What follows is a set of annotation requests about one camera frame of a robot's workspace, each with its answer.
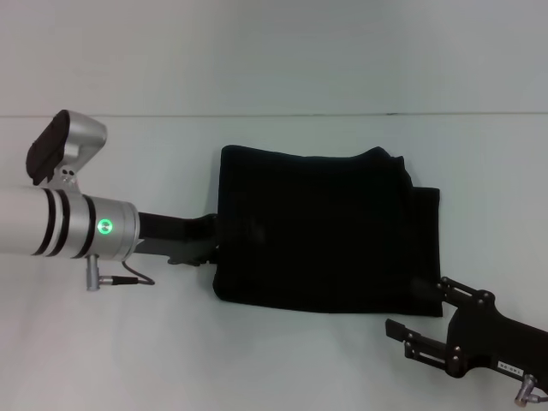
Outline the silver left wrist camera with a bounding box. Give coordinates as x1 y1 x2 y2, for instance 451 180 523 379
24 109 109 189

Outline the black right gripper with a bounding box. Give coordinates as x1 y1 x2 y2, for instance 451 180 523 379
384 277 548 381

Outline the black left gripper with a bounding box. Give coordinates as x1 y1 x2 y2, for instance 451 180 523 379
134 211 265 267

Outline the silver cable plug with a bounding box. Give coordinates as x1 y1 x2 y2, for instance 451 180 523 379
512 372 537 407
84 254 141 294

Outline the black shirt with FREE print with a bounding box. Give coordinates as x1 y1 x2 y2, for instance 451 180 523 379
211 144 444 319

